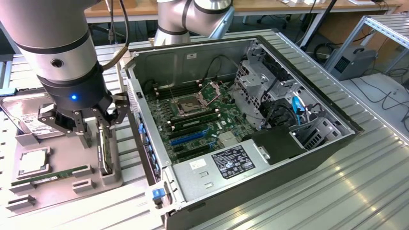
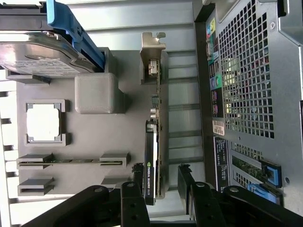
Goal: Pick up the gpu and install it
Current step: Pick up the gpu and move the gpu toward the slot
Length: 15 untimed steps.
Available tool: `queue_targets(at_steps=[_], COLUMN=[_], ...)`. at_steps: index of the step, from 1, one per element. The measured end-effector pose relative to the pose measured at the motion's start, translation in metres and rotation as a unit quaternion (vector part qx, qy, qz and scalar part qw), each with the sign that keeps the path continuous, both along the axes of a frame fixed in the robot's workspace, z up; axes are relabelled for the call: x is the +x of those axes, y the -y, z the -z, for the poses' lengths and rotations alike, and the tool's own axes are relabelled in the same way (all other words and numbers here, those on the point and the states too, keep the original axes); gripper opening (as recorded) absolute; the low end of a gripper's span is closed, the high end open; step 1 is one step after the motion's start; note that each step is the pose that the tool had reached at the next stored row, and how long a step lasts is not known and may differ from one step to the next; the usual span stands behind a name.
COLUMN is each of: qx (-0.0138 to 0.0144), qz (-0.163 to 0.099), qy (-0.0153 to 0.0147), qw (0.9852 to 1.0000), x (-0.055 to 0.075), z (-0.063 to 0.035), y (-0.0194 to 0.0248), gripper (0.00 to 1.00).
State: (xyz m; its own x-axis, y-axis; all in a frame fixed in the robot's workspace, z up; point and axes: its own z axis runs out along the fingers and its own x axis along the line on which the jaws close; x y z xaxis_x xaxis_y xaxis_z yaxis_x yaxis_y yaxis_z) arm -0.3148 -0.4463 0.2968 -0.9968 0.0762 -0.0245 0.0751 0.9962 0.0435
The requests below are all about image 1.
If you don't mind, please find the aluminium profile frame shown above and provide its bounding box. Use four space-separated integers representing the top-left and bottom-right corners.
332 13 409 80

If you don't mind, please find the black floor cable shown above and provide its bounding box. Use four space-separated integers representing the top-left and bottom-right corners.
349 76 409 111

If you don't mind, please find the green motherboard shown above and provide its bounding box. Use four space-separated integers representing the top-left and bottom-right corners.
146 80 256 163

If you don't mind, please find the grey hanging cable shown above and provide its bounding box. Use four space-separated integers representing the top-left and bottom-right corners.
107 0 116 45

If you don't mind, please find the graphics card with metal bracket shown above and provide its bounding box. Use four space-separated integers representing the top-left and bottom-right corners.
95 119 115 175

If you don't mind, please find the blue expansion slot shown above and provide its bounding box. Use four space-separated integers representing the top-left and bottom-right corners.
171 132 211 146

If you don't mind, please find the metal socket cover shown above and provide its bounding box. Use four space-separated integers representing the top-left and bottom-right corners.
197 81 224 102

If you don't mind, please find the CPU socket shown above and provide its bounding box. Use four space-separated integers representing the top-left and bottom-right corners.
174 94 208 115

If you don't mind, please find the grey plastic parts rack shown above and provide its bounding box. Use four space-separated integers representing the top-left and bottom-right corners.
4 115 124 218

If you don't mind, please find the small silver chipset heatsink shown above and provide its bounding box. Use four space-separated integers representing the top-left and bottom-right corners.
219 133 239 147

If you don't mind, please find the open black PC case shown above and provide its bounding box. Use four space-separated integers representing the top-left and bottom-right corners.
114 34 365 230

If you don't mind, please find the silver power supply unit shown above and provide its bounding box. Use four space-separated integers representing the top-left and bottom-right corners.
166 138 272 204

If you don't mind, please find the long black expansion slot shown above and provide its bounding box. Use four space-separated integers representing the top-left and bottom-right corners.
175 144 215 161
168 126 207 140

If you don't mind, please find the blue flat wire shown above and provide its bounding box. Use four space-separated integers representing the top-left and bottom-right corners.
291 95 304 125

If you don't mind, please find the blue disk caddy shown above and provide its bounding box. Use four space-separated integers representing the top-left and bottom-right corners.
0 86 46 97

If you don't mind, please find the silver perforated disk bay cage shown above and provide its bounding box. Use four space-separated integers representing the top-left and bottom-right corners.
232 59 304 127

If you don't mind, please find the black camera cable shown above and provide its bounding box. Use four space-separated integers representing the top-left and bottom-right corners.
95 0 131 71

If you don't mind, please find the silver hard disk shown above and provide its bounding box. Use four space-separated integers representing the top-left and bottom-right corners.
0 92 67 140

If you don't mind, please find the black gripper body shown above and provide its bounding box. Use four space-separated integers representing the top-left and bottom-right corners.
36 66 114 121

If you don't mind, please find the black looped wire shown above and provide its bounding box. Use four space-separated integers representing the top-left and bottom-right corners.
203 54 240 83

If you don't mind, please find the silver CPU chip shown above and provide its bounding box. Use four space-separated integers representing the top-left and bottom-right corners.
19 150 48 174

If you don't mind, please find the black plastic air shroud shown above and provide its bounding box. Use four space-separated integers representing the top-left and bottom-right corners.
243 126 309 166

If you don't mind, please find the grey box device with handle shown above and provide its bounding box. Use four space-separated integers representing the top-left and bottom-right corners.
325 46 377 81

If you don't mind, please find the black slanted pole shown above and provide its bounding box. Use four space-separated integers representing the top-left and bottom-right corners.
299 0 339 50

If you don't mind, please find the thin metal locking lever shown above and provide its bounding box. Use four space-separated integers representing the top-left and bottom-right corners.
167 80 176 103

